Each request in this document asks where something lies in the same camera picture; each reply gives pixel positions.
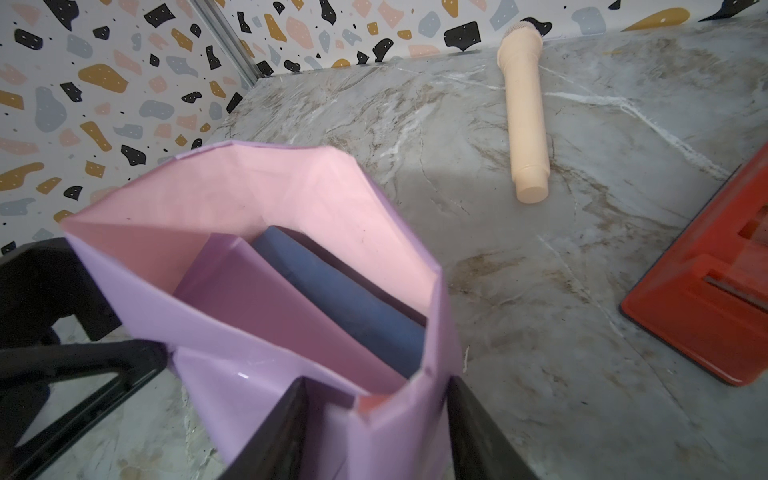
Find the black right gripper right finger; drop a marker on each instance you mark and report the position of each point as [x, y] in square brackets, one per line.
[480, 450]

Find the aluminium corner post left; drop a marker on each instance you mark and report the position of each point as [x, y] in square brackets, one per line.
[230, 43]

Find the navy blue gift box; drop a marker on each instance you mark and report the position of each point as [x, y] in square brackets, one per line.
[391, 330]

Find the beige toy microphone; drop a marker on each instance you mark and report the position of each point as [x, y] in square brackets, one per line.
[518, 59]

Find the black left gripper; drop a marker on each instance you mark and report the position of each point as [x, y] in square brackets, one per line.
[52, 396]

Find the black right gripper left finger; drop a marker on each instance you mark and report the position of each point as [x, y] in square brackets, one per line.
[275, 450]

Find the pink wrapping paper sheet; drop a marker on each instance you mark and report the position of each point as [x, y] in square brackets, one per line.
[172, 253]

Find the red tape dispenser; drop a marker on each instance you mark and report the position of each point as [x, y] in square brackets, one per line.
[706, 295]

